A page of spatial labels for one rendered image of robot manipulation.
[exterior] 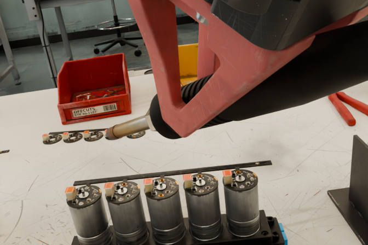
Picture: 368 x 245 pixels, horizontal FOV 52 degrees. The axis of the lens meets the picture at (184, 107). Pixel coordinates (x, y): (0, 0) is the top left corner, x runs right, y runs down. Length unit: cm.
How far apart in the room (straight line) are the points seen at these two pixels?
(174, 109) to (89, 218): 15
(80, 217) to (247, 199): 12
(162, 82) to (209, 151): 28
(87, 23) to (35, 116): 414
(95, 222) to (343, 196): 21
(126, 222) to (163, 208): 3
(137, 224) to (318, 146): 23
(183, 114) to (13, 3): 473
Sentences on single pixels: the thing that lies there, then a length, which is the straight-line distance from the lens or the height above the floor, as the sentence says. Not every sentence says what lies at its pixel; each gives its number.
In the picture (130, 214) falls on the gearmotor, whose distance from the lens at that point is 28.
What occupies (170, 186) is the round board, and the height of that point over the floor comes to 81.
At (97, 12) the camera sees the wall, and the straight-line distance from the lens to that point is 470.
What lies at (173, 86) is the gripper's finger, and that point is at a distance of 15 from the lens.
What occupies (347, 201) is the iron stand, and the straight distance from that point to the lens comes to 36.
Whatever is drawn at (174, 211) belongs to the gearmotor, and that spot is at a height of 80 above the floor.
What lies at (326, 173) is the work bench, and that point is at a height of 75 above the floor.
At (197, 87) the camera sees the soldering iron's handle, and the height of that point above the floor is 92.
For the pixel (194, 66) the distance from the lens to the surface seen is 65.
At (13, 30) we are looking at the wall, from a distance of 492.
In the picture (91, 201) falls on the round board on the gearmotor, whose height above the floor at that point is 81.
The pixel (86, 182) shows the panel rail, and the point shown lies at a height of 81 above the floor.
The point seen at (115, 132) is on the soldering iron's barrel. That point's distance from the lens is 23.
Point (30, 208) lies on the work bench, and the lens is 41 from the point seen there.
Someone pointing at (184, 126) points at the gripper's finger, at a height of 90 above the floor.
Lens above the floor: 97
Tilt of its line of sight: 24 degrees down
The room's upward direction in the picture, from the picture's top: 7 degrees counter-clockwise
